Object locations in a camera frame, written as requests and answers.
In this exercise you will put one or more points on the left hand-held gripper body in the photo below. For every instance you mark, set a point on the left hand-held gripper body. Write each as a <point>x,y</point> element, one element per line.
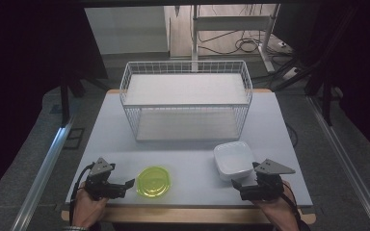
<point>100,184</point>

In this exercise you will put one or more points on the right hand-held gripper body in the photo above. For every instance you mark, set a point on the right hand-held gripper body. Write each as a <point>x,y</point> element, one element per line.
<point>265,186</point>

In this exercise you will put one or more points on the white square bowl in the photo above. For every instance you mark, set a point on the white square bowl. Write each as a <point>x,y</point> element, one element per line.
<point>234,159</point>

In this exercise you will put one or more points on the yellow-green translucent plate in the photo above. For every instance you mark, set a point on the yellow-green translucent plate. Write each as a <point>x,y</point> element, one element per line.
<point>153,182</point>

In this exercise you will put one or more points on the person's right hand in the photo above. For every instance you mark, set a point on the person's right hand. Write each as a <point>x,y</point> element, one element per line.
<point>277,208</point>

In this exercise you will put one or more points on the person's left hand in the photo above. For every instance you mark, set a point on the person's left hand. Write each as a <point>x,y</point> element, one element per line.
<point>88,210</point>

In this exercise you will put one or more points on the dark floor plate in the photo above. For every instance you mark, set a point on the dark floor plate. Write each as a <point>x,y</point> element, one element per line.
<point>74,138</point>

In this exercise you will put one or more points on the black metal stand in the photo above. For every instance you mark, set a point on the black metal stand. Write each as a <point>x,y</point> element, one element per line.
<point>327,96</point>
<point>65,99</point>

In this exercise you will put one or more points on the white power strip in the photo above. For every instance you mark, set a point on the white power strip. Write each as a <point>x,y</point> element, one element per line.
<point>290,73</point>

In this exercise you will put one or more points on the grey partition panel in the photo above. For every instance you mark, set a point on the grey partition panel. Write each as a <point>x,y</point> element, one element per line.
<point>125,30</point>

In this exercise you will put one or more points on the aluminium floor rail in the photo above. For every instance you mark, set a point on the aluminium floor rail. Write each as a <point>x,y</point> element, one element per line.
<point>41,179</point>
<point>347,163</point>

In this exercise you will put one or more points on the white metal desk frame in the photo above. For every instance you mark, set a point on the white metal desk frame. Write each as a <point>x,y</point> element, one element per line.
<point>231,23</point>

